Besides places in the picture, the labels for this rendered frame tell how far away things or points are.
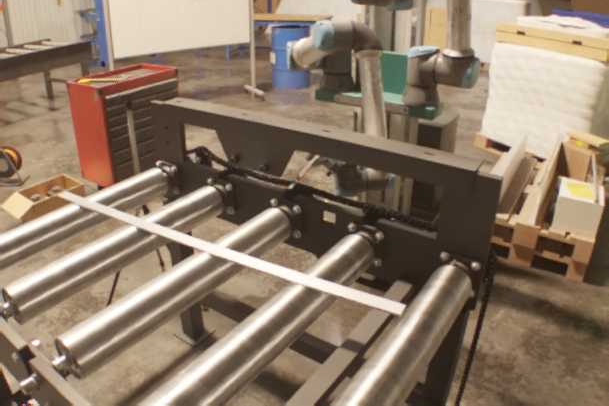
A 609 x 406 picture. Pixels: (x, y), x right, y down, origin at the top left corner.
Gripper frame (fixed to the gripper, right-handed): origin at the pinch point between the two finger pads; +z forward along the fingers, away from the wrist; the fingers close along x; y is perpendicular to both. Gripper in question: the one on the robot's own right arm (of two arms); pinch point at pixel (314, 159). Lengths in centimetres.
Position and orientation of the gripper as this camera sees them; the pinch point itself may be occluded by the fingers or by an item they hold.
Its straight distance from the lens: 156.6
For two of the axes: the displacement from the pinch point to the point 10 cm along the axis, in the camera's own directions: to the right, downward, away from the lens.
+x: -6.8, -7.0, 2.2
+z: -4.5, 1.6, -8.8
